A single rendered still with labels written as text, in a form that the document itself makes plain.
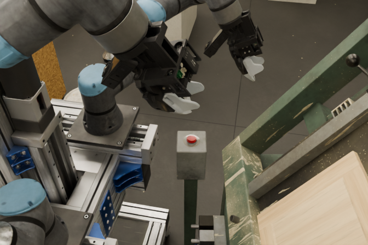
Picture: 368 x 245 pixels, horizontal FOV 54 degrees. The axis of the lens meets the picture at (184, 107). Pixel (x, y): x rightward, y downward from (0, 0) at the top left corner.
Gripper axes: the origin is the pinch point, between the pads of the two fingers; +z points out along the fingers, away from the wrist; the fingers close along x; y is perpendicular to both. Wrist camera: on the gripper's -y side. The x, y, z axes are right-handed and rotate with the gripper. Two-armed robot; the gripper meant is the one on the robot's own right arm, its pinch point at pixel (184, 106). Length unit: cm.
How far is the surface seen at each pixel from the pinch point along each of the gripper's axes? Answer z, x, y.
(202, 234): 75, -9, -32
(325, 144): 59, 21, 12
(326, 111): 71, 40, 9
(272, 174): 68, 13, -6
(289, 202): 66, 4, 1
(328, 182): 59, 8, 14
